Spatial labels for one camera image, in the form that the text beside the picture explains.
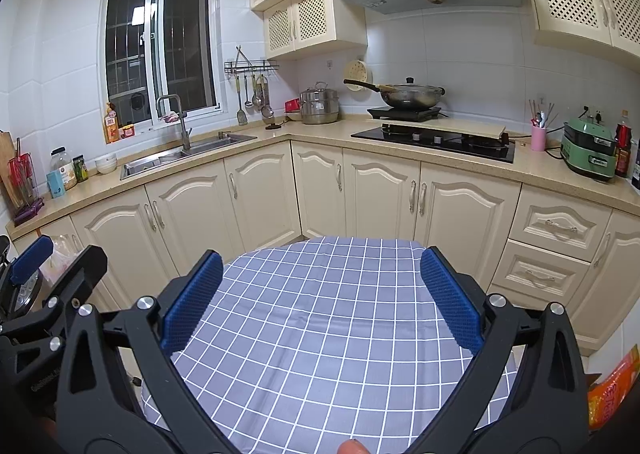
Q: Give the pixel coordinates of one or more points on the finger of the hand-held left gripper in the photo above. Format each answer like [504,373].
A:
[82,269]
[32,254]

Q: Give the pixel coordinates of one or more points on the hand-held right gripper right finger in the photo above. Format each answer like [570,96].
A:
[452,304]

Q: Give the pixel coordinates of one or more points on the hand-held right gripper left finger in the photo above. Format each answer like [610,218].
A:
[192,301]

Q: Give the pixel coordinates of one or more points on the person's right hand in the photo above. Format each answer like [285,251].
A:
[352,447]

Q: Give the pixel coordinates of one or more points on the hanging plastic bag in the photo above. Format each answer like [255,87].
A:
[62,249]

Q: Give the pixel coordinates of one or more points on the steel rice cooker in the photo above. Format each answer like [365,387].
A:
[25,294]

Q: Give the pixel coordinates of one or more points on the red knife rack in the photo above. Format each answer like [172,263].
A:
[25,184]

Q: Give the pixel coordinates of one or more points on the blue carton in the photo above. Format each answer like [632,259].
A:
[56,184]

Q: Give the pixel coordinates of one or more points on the clear plastic jar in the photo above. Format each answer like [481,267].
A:
[64,166]

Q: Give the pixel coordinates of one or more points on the wooden cutting board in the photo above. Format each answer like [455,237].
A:
[6,164]

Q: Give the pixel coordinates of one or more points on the green jar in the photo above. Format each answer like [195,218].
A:
[80,169]

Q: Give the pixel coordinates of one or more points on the stack of white bowls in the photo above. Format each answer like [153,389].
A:
[106,164]

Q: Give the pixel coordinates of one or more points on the cream base cabinets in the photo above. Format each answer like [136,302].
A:
[260,194]

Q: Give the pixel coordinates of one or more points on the purple checkered tablecloth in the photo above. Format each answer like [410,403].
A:
[325,334]

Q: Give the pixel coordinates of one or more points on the orange dish soap bottle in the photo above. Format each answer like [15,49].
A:
[111,126]

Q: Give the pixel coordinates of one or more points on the small orange box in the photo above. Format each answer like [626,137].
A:
[127,130]

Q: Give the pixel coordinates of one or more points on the steel sink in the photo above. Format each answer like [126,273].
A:
[190,151]

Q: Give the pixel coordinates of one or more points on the black gas stove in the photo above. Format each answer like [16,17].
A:
[435,144]

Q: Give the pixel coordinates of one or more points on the steel faucet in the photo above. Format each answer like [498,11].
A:
[177,126]

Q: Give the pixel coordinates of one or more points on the orange package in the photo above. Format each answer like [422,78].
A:
[612,389]

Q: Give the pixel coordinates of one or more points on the pink utensil holder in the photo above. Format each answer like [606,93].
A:
[539,136]

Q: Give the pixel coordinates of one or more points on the steel spatula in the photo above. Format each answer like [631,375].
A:
[241,109]

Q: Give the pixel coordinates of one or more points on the green electric cooker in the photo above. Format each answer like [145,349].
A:
[587,149]

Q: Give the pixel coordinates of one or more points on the steel skimmer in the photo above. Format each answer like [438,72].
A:
[266,106]

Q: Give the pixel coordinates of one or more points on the small white bowl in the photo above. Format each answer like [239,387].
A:
[295,116]

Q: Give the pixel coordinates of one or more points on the steel ladle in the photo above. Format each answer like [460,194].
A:
[257,96]

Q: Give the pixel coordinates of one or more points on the red container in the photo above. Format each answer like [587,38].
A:
[292,105]

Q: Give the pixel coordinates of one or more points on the red label sauce bottle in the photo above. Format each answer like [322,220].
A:
[622,149]

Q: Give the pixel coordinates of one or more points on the dark glass bottle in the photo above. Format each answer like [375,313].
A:
[636,164]

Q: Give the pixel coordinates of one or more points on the steel steamer pot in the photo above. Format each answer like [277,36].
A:
[320,106]

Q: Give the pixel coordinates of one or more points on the sliding window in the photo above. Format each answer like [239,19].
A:
[160,39]

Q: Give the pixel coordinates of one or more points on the cream round strainer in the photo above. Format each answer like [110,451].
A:
[357,71]

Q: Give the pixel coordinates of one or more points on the wall utensil rack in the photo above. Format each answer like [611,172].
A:
[250,65]

